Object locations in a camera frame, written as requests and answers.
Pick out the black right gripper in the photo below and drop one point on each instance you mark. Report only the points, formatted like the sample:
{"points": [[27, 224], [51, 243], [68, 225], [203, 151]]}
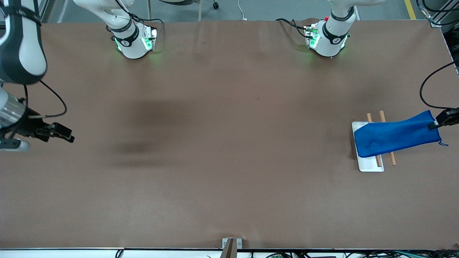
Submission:
{"points": [[28, 127]]}

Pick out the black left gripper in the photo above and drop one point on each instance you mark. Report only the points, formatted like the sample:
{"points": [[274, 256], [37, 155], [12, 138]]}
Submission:
{"points": [[446, 117]]}

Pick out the blue microfibre towel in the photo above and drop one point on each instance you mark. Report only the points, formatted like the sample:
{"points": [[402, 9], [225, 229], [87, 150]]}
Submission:
{"points": [[394, 134]]}

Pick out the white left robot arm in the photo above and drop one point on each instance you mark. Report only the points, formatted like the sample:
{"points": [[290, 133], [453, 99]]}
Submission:
{"points": [[330, 43]]}

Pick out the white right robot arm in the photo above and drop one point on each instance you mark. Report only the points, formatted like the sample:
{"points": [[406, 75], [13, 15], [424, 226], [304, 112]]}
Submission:
{"points": [[25, 46]]}

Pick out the white towel rack base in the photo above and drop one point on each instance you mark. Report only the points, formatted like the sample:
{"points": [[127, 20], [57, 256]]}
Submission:
{"points": [[369, 165]]}

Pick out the aluminium profile frame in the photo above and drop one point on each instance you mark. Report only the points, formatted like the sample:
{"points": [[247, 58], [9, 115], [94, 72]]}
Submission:
{"points": [[43, 9]]}

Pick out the metal chair frame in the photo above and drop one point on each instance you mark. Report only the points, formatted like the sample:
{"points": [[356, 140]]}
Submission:
{"points": [[200, 10]]}

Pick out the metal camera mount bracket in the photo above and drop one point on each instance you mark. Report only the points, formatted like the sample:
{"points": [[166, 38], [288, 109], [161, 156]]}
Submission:
{"points": [[231, 247]]}

